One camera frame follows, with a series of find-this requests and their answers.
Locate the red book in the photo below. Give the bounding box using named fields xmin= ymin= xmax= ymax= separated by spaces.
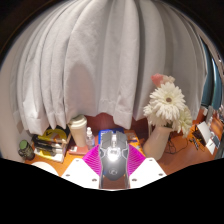
xmin=68 ymin=144 xmax=91 ymax=157

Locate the yellow and black book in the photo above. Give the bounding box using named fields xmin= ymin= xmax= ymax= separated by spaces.
xmin=36 ymin=128 xmax=72 ymax=144

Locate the cream tumbler with lid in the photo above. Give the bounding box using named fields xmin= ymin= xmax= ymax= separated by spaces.
xmin=68 ymin=114 xmax=88 ymax=148

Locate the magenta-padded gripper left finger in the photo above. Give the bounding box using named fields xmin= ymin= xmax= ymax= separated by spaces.
xmin=61 ymin=143 xmax=105 ymax=190

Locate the clear spray bottle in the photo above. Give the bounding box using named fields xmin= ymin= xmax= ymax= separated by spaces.
xmin=85 ymin=126 xmax=96 ymax=150

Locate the black cable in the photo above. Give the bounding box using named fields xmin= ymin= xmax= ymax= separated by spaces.
xmin=164 ymin=133 xmax=201 ymax=155

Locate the dark mug with green inside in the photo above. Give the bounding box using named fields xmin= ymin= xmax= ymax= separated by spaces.
xmin=17 ymin=139 xmax=36 ymax=162

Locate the white ceramic vase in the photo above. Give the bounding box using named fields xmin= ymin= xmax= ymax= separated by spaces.
xmin=142 ymin=124 xmax=174 ymax=162

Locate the black grey computer mouse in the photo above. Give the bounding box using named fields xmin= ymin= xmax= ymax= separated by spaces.
xmin=98 ymin=130 xmax=130 ymax=182

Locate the small white-framed screen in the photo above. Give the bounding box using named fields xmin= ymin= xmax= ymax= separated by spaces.
xmin=193 ymin=121 xmax=221 ymax=156

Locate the orange and white book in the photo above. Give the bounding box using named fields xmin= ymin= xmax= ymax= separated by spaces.
xmin=123 ymin=130 xmax=145 ymax=156

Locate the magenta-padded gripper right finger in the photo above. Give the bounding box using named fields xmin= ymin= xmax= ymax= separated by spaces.
xmin=124 ymin=143 xmax=168 ymax=189

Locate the white pleated curtain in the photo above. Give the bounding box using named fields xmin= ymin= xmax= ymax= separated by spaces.
xmin=9 ymin=0 xmax=214 ymax=136

